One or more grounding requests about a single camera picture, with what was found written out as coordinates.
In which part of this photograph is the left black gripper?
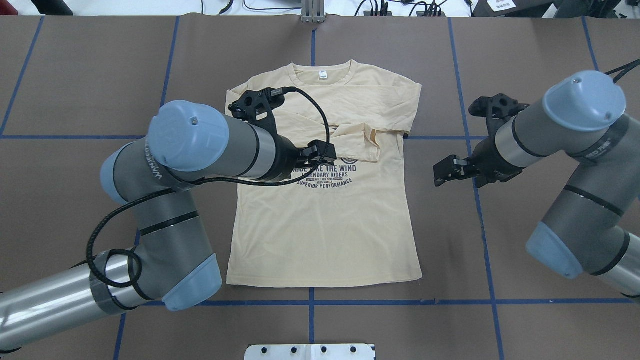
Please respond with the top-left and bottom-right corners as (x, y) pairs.
(260, 134), (338, 182)

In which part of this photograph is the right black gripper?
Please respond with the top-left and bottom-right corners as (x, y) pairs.
(433, 137), (524, 188)

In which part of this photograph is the beige long-sleeve printed shirt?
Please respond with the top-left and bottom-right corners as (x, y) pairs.
(226, 60), (423, 289)

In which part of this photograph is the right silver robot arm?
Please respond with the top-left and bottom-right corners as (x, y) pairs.
(433, 70), (640, 303)

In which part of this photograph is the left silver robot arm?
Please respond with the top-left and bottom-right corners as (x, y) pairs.
(1, 92), (337, 356)

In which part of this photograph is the black box with label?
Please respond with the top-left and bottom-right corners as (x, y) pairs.
(471, 0), (565, 18)

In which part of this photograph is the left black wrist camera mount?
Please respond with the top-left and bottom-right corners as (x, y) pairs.
(227, 88), (285, 136)

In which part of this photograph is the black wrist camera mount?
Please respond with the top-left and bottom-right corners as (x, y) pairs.
(227, 88), (285, 136)
(468, 93), (530, 139)

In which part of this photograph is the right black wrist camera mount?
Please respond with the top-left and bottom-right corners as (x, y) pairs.
(468, 93), (530, 139)

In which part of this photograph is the aluminium frame post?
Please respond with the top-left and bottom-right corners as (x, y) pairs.
(301, 0), (326, 24)

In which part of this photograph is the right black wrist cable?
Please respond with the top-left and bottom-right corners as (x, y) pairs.
(604, 59), (640, 85)

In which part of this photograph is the white camera post with base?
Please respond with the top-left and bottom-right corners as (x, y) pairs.
(244, 342), (377, 360)

